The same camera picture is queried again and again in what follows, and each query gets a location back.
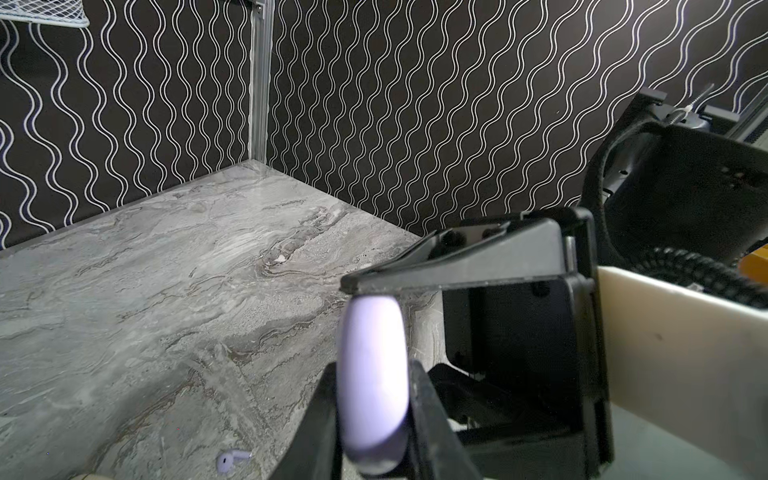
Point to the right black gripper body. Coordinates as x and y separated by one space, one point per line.
541 338

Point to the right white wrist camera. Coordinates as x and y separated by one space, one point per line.
690 363

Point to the white wire mesh basket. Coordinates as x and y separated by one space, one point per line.
63 13

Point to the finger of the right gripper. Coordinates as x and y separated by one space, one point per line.
469 256
491 414

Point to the purple round charging case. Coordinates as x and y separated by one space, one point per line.
372 384

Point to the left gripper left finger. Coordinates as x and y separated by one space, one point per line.
315 451

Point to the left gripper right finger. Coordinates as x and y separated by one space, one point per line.
434 449

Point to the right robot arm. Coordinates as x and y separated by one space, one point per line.
669 202

